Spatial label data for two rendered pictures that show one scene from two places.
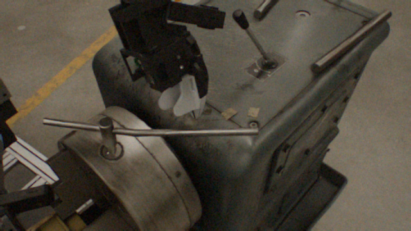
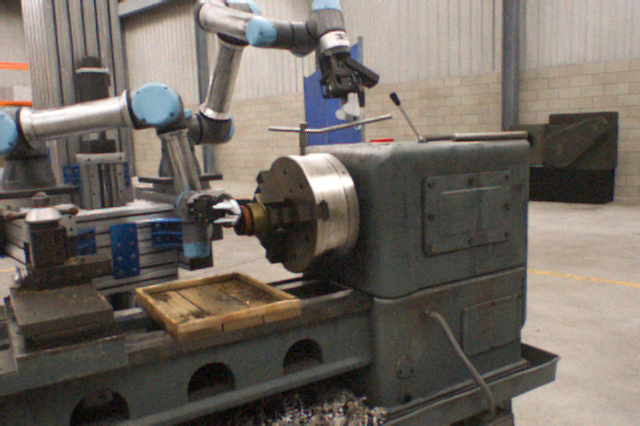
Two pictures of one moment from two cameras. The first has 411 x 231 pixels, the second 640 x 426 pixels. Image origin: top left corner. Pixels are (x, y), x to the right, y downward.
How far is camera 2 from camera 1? 1.19 m
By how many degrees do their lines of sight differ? 44
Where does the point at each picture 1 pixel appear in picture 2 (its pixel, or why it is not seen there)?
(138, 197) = (313, 170)
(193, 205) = (352, 200)
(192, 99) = (355, 108)
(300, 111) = (435, 147)
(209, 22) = (368, 74)
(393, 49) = not seen: outside the picture
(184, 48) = (352, 74)
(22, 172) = not seen: hidden behind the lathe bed
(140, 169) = (318, 161)
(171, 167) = (339, 168)
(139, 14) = (331, 55)
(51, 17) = not seen: hidden behind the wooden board
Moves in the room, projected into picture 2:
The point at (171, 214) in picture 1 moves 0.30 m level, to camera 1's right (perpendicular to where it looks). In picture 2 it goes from (334, 192) to (458, 191)
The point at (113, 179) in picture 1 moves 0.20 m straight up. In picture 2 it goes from (300, 160) to (297, 80)
